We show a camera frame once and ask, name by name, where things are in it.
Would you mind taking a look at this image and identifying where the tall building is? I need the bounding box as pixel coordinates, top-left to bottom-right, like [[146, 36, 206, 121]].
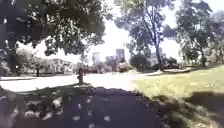
[[91, 51, 101, 65], [115, 48, 126, 63]]

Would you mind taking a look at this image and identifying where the dark bush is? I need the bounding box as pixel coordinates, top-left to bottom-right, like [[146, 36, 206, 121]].
[[129, 53, 152, 72]]

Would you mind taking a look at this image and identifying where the grey concrete pavement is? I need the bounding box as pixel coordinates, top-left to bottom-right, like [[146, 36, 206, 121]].
[[0, 84, 168, 128]]

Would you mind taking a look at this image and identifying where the tall tree with thin trunk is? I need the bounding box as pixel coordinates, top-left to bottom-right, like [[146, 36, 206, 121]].
[[114, 0, 177, 73]]

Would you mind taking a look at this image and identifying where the white building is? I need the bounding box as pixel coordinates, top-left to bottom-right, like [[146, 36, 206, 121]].
[[39, 58, 76, 75]]

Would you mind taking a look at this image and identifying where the large overhanging leafy tree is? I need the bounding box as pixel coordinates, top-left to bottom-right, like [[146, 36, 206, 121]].
[[0, 0, 114, 68]]

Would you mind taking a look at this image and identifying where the pale asphalt road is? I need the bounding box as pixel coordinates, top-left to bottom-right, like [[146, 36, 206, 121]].
[[0, 71, 159, 93]]

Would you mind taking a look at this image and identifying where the sunlit grass lawn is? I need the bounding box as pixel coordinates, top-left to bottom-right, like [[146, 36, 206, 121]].
[[132, 64, 224, 128]]

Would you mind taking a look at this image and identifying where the group of trees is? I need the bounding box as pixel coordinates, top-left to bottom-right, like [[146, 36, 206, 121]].
[[0, 48, 46, 78]]

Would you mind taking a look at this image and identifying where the tall leafy tree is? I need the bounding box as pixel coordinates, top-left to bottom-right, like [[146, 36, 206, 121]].
[[174, 0, 224, 68]]

